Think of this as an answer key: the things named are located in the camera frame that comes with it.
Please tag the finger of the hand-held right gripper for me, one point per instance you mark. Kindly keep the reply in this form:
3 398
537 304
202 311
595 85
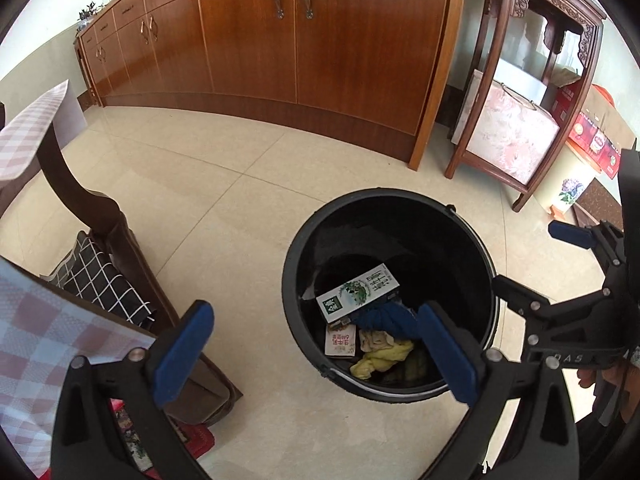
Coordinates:
520 292
570 235

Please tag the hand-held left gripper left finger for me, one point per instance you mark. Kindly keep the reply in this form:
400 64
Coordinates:
182 355

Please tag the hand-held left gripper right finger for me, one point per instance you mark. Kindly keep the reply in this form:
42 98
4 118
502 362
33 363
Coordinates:
447 355

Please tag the blue cloth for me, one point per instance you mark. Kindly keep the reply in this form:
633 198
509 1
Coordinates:
390 320

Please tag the yellow paper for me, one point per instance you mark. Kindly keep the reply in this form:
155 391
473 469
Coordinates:
380 357

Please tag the beige cloth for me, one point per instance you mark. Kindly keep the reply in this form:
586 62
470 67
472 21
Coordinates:
375 340

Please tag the black plastic bucket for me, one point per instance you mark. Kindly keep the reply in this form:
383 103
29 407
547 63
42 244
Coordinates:
450 260

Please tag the red and white carton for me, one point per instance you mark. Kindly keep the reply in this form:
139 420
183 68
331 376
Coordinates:
340 340

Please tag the green and white carton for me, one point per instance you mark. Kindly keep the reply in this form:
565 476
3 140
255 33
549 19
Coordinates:
357 290

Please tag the person's right hand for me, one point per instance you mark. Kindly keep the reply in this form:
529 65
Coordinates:
615 380

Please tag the brown speckled slab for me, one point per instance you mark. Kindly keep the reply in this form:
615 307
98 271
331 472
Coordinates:
600 205

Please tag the white floral bin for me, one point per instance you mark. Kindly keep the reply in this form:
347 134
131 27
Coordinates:
572 190

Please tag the red printed cardboard box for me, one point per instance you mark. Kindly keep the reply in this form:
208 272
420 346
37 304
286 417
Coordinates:
600 135

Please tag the black grid pattern cushion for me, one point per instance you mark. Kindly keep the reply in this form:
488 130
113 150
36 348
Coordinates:
95 280

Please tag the pink floral box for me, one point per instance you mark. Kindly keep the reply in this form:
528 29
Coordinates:
510 135

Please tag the orange plastic bag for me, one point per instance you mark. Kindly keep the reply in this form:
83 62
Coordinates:
604 95

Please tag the white box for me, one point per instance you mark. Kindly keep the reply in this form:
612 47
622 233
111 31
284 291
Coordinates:
520 77

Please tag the wooden armchair with checked cushion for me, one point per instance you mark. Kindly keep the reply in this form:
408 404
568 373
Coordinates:
100 210

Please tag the wooden sideboard cabinet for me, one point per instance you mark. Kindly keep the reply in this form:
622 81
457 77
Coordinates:
250 45

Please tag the small potted plant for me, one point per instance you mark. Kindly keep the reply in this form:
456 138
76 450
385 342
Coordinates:
90 12

